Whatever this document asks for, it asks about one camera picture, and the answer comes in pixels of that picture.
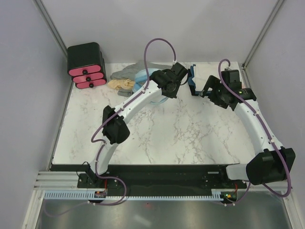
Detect light blue headphones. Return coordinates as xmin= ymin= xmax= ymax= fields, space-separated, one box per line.
xmin=132 ymin=69 xmax=168 ymax=105

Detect grey t shirt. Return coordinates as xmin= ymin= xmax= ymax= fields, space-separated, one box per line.
xmin=110 ymin=60 xmax=165 ymax=97

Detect yellow t shirt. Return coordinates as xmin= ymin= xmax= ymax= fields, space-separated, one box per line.
xmin=107 ymin=79 xmax=135 ymax=90

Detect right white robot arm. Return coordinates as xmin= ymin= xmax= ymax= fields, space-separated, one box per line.
xmin=200 ymin=70 xmax=295 ymax=188

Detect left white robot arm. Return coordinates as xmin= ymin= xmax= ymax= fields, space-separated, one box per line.
xmin=88 ymin=62 xmax=188 ymax=187

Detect white blue folded t shirt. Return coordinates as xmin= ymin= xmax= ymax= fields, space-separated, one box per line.
xmin=187 ymin=62 xmax=235 ymax=96

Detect black pink drawer box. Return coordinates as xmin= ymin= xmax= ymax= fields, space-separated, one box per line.
xmin=67 ymin=42 xmax=107 ymax=89

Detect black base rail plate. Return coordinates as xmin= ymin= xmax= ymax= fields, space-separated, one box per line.
xmin=51 ymin=163 xmax=246 ymax=196

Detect light blue cable duct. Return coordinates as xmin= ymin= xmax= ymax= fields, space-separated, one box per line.
xmin=43 ymin=190 xmax=224 ymax=201

